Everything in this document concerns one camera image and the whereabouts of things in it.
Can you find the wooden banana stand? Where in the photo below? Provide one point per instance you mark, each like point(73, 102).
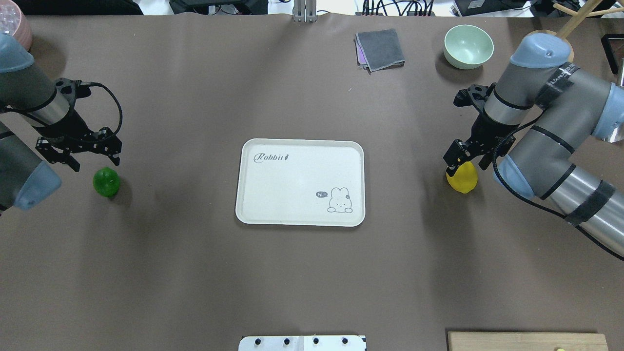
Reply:
point(590, 8)

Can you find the grey folded cloth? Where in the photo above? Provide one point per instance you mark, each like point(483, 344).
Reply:
point(382, 49)

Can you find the white rabbit tray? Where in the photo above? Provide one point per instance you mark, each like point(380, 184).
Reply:
point(301, 182)

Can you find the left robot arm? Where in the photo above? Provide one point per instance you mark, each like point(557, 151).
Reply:
point(49, 107)

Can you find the mint green bowl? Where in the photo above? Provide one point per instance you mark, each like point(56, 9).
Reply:
point(467, 47)

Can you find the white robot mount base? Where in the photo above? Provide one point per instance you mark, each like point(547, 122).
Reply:
point(303, 343)

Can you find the yellow lemon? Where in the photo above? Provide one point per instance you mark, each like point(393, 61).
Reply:
point(465, 178)

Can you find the green lime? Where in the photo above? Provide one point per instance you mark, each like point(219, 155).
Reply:
point(106, 182)

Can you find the pink bowl of ice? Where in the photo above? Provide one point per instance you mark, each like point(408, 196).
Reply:
point(14, 23)

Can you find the purple cloth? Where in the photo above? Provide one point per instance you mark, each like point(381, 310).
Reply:
point(361, 60)

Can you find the wooden cutting board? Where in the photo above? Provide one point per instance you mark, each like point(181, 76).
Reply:
point(525, 341)

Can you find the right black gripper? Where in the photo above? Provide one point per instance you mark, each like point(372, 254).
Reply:
point(484, 130)

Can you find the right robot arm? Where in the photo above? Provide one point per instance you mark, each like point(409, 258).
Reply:
point(531, 121)

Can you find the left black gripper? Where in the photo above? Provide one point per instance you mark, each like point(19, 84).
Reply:
point(69, 130)

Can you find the aluminium frame post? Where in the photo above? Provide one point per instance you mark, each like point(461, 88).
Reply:
point(304, 11)

